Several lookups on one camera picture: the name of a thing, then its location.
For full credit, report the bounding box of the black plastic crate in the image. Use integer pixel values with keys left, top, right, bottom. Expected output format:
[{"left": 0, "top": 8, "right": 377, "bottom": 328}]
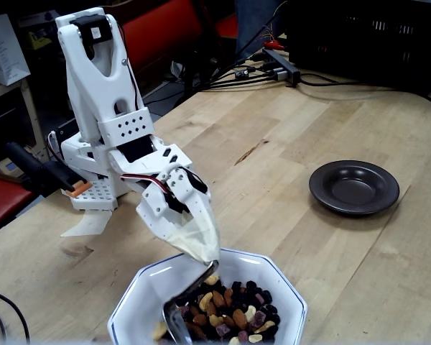
[{"left": 286, "top": 0, "right": 431, "bottom": 93}]

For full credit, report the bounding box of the dark blue fabric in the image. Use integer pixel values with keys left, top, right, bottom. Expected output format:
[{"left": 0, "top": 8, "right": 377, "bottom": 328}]
[{"left": 238, "top": 0, "right": 289, "bottom": 62}]

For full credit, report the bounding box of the nuts and raisins mix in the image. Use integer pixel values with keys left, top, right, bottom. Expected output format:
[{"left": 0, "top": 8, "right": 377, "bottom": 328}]
[{"left": 152, "top": 275, "right": 282, "bottom": 345}]

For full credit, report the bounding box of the black USB cable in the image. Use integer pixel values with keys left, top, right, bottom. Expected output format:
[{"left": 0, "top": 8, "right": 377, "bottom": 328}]
[
  {"left": 200, "top": 70, "right": 278, "bottom": 91},
  {"left": 206, "top": 63, "right": 278, "bottom": 86},
  {"left": 231, "top": 52, "right": 271, "bottom": 69}
]

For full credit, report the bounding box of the metal spoon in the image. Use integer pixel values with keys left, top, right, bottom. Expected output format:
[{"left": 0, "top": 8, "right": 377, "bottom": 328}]
[{"left": 160, "top": 260, "right": 220, "bottom": 345}]

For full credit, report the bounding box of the white shelf unit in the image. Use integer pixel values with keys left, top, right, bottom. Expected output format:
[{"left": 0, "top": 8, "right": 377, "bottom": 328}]
[{"left": 0, "top": 78, "right": 46, "bottom": 161}]

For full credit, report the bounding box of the grey USB hub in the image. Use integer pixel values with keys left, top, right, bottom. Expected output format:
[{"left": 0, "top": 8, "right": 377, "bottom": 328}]
[{"left": 261, "top": 48, "right": 302, "bottom": 88}]

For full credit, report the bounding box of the brown plate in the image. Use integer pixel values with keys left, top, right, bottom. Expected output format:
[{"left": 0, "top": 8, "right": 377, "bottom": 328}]
[{"left": 308, "top": 160, "right": 401, "bottom": 216}]

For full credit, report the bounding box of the white paper bag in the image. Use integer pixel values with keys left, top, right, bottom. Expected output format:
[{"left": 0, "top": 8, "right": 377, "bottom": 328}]
[{"left": 0, "top": 13, "right": 32, "bottom": 86}]

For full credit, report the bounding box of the small device blue screen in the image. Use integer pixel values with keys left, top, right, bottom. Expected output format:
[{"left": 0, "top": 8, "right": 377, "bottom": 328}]
[{"left": 0, "top": 159, "right": 24, "bottom": 179}]

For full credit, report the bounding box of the white octagonal bowl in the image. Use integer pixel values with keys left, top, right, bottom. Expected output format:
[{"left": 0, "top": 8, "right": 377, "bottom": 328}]
[{"left": 106, "top": 247, "right": 309, "bottom": 345}]

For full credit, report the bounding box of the red seat cushion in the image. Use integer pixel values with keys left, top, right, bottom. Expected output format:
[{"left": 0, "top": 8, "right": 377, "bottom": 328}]
[{"left": 0, "top": 175, "right": 35, "bottom": 236}]

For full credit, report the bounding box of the beige tape wrap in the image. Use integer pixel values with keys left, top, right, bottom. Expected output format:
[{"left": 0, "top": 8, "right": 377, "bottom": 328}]
[{"left": 166, "top": 204, "right": 222, "bottom": 267}]

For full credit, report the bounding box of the red upholstered chair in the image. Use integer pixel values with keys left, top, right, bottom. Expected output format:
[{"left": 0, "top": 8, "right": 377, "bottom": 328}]
[{"left": 120, "top": 0, "right": 242, "bottom": 86}]

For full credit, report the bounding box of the black curved cable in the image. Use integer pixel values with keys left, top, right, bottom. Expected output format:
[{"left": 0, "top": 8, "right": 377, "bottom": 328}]
[{"left": 0, "top": 288, "right": 31, "bottom": 343}]

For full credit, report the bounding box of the yellow object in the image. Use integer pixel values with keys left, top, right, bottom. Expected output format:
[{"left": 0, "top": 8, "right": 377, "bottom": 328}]
[{"left": 27, "top": 30, "right": 55, "bottom": 50}]

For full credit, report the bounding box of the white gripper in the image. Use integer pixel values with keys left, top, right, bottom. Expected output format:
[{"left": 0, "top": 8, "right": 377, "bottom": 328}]
[{"left": 136, "top": 165, "right": 213, "bottom": 241}]

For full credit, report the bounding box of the thick black cable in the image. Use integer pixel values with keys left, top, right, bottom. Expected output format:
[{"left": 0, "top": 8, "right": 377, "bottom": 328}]
[{"left": 298, "top": 73, "right": 431, "bottom": 111}]

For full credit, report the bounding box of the beige tape sheet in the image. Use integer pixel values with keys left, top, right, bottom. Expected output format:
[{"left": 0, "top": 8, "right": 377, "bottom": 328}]
[{"left": 60, "top": 208, "right": 114, "bottom": 237}]

